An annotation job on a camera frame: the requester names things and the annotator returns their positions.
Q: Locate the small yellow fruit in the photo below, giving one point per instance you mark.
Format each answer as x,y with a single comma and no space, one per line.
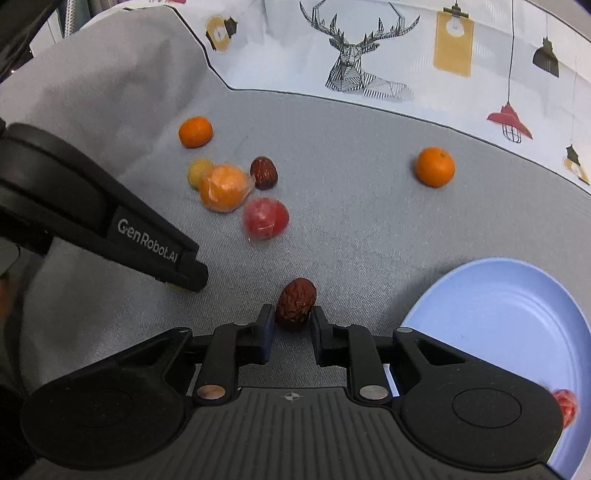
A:
197,170

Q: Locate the white deer-print cloth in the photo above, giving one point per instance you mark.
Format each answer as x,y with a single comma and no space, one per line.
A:
392,69

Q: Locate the light blue plate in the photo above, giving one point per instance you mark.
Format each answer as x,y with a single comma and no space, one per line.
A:
498,323

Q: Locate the plastic-wrapped red fruit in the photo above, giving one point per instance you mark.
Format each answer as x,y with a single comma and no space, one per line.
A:
265,218

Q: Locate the small tangerine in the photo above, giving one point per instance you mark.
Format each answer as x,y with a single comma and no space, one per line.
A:
196,132
435,166

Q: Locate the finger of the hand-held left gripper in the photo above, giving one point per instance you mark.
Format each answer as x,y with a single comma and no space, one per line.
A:
191,277

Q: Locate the wrinkled red date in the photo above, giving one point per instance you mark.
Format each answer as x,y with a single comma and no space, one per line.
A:
296,303
263,172

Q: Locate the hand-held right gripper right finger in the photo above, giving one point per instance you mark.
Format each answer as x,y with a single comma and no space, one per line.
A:
318,344

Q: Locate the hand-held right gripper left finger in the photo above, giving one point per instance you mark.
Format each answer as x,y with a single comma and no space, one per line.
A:
267,339

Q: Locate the plastic-wrapped orange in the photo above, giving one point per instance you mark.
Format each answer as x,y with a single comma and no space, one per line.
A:
225,188

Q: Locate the grey fabric cloth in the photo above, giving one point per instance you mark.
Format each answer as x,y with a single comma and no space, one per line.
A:
360,230

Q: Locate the plastic-wrapped red snack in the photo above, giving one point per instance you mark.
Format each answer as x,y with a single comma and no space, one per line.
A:
565,405

